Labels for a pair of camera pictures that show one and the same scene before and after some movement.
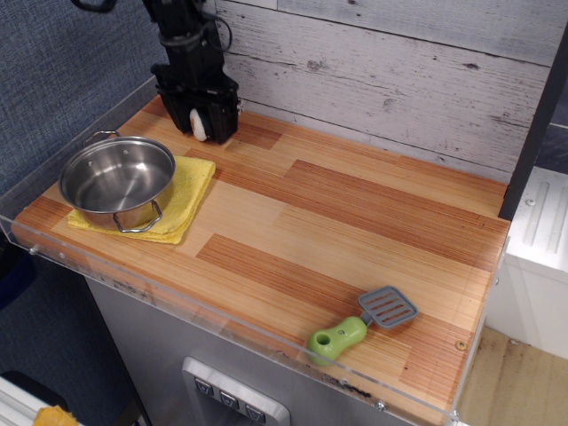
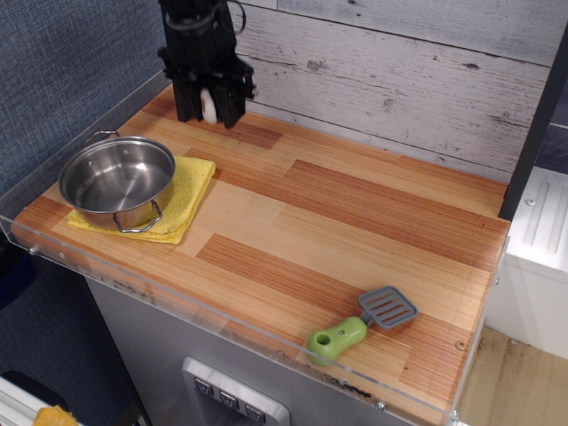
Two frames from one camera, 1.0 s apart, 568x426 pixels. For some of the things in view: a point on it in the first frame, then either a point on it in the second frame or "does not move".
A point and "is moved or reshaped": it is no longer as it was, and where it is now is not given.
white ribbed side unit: [529, 302] does not move
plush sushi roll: [197, 125] is moved or reshaped
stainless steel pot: [113, 181] does not move
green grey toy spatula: [387, 307] does not move
